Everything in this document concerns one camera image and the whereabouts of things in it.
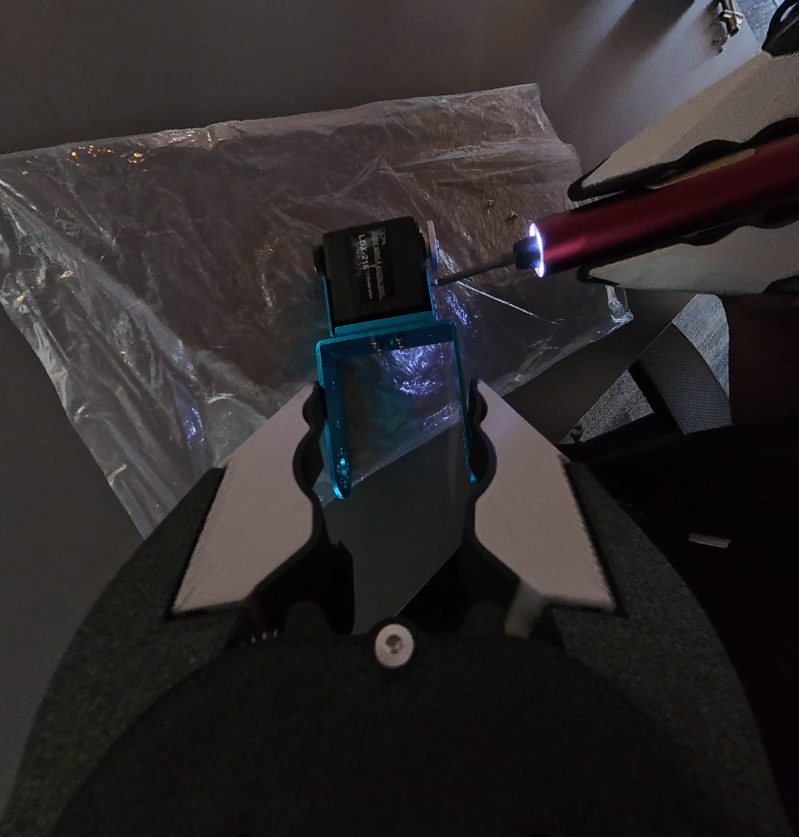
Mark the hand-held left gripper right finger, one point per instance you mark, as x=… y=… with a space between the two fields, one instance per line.
x=543 y=516

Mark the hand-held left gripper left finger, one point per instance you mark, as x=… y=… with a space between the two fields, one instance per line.
x=242 y=510

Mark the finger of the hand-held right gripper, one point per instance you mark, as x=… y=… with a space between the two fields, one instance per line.
x=693 y=271
x=719 y=111

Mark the red electric screwdriver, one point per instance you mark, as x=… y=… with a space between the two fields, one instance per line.
x=608 y=229

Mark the blue metal servo bracket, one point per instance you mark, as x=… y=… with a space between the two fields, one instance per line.
x=334 y=405

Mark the black servo motor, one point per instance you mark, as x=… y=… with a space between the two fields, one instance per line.
x=376 y=271

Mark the grey desk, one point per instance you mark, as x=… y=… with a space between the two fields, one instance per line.
x=79 y=65

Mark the small metal clasp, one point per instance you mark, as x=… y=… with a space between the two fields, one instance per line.
x=726 y=23

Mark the small white strip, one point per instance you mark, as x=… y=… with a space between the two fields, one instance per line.
x=708 y=540

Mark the clear plastic bag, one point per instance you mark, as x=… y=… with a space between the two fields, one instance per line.
x=177 y=261

